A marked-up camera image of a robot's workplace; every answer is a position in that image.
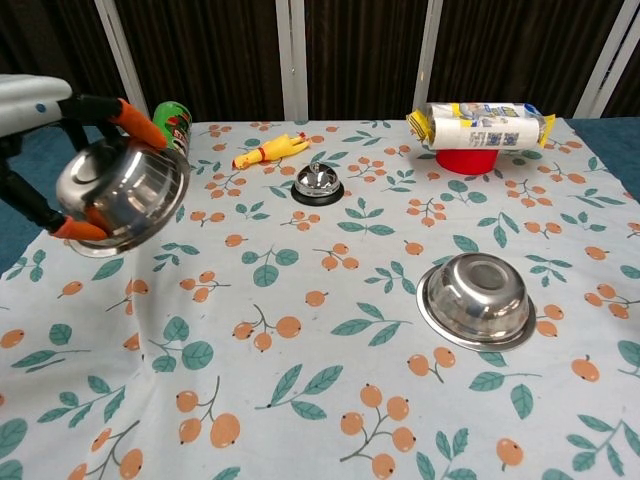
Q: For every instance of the green chips can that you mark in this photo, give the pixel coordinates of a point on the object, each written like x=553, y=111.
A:
x=175, y=125

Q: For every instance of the white frame post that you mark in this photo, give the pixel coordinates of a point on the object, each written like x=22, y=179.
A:
x=292, y=60
x=430, y=50
x=607, y=55
x=122, y=55

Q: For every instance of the chrome call bell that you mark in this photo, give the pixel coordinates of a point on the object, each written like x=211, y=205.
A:
x=317, y=185

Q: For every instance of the red plastic cup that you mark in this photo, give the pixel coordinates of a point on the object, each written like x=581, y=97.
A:
x=465, y=161

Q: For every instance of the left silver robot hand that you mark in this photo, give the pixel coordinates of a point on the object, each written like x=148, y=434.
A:
x=30, y=102

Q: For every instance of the stainless steel metal bowl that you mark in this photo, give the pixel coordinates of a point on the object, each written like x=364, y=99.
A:
x=475, y=300
x=130, y=190

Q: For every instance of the blue table cover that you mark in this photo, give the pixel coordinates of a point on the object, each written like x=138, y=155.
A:
x=610, y=135

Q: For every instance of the yellow rubber chicken toy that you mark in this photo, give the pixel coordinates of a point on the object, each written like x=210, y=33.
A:
x=270, y=150

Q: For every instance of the white yellow snack bag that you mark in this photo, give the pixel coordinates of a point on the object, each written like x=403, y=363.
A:
x=480, y=127

